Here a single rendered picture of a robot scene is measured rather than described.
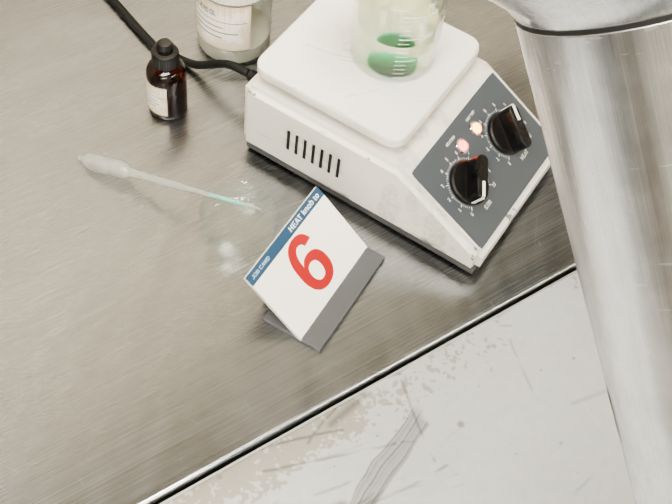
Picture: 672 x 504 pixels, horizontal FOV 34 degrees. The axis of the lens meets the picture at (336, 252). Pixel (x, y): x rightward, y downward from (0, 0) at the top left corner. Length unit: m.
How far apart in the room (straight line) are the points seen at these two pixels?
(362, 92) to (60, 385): 0.28
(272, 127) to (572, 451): 0.30
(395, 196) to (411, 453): 0.18
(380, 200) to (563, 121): 0.43
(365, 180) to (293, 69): 0.09
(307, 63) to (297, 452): 0.26
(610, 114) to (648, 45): 0.02
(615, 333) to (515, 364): 0.37
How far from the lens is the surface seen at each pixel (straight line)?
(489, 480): 0.71
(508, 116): 0.79
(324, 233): 0.75
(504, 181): 0.79
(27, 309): 0.76
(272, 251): 0.72
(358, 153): 0.75
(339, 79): 0.76
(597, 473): 0.73
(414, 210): 0.75
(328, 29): 0.79
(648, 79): 0.32
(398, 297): 0.76
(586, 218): 0.36
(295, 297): 0.73
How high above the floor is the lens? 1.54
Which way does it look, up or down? 55 degrees down
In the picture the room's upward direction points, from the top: 9 degrees clockwise
